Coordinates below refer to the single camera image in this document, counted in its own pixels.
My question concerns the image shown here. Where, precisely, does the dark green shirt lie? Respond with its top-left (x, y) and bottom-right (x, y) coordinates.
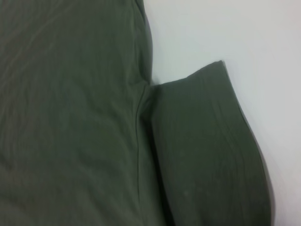
top-left (0, 0), bottom-right (276, 226)

